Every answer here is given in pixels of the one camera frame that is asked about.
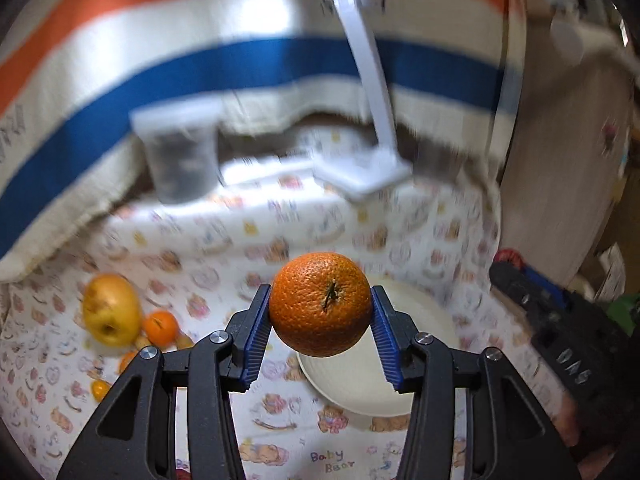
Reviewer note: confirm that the wooden furniture panel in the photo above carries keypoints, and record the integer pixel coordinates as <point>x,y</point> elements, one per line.
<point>560,160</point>

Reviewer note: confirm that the red jujube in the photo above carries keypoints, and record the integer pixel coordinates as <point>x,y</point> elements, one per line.
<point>183,474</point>

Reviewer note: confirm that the cream plate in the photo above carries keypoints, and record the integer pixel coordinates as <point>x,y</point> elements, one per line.
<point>350,390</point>

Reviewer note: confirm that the small tangerine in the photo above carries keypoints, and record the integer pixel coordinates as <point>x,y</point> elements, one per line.
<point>161,327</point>
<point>128,362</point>

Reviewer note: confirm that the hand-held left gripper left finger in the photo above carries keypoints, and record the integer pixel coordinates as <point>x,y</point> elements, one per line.
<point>257,340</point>

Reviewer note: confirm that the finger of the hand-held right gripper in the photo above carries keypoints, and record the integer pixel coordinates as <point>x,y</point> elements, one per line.
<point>520,285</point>

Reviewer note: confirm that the striped canvas cloth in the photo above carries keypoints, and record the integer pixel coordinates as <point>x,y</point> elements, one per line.
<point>200,75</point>

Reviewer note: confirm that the yellow apple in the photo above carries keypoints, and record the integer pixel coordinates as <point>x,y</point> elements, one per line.
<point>110,307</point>

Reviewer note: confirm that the yellow kumquat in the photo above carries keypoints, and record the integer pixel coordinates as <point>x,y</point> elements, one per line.
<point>100,390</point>

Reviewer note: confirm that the clear plastic container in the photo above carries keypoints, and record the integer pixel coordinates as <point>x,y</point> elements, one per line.
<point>180,160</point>

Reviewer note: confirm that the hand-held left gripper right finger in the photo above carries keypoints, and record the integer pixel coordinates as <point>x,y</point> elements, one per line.
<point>385,345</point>

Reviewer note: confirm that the brown longan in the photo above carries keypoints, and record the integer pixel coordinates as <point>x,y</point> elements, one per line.
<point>184,341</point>
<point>142,343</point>

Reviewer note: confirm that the bear printed blanket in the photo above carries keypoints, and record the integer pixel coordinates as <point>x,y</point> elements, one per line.
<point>225,260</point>

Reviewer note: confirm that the white desk lamp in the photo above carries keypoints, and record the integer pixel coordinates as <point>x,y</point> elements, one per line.
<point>367,85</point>

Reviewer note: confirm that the person's right hand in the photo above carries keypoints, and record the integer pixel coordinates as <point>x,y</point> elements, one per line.
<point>570,425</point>

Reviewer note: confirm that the large orange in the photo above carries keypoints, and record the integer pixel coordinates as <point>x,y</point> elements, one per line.
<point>320,305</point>

